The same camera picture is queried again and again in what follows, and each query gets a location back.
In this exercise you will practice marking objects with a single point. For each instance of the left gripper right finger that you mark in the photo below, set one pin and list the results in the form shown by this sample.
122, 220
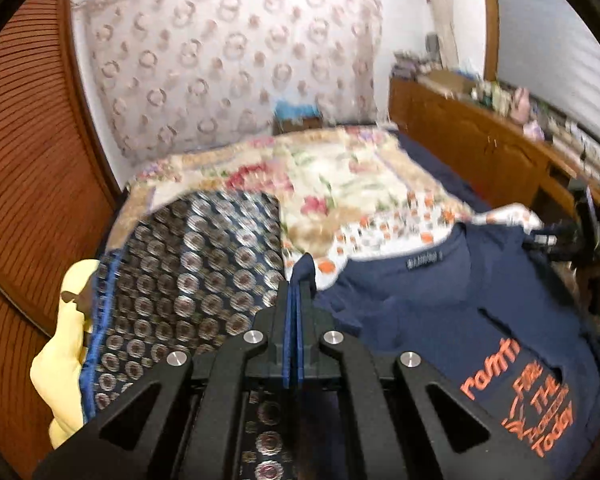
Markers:
316, 370

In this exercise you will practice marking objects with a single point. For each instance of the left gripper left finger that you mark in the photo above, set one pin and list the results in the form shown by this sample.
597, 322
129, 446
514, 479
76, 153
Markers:
285, 339

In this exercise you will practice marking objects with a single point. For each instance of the navy printed t-shirt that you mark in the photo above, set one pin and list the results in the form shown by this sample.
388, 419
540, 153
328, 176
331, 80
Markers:
494, 319

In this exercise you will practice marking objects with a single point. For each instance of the dark circle pattern folded cloth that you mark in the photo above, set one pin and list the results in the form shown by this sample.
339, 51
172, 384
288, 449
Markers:
183, 372

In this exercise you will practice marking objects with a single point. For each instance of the wooden sideboard cabinet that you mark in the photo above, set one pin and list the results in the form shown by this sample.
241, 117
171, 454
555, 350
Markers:
487, 151

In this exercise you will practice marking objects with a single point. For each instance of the orange print white sheet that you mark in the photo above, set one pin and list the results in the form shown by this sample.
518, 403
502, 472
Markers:
336, 235

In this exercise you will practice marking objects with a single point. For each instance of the pink kettle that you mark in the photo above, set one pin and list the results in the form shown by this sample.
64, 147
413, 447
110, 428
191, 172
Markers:
519, 111

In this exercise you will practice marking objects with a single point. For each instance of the floral beige quilt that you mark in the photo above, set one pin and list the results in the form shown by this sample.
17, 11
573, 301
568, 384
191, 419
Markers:
322, 178

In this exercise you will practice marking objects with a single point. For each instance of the grey window blind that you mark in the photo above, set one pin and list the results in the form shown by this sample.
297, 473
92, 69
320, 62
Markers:
546, 48

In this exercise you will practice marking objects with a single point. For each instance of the cardboard box on cabinet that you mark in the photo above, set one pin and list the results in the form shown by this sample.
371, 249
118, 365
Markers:
446, 82

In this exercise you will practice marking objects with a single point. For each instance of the yellow folded cloth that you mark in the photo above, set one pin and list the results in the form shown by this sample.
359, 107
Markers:
55, 371

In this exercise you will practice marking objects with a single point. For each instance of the cardboard box blue contents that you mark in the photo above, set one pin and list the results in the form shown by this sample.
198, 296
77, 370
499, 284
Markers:
292, 118

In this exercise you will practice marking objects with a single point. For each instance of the stack of folded fabrics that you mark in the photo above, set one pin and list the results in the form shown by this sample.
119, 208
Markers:
409, 65

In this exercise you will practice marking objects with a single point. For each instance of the wooden louvered wardrobe door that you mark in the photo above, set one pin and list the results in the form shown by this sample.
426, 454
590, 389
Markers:
57, 199

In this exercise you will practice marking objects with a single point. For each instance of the circle pattern curtain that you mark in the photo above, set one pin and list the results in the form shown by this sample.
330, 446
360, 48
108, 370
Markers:
177, 76

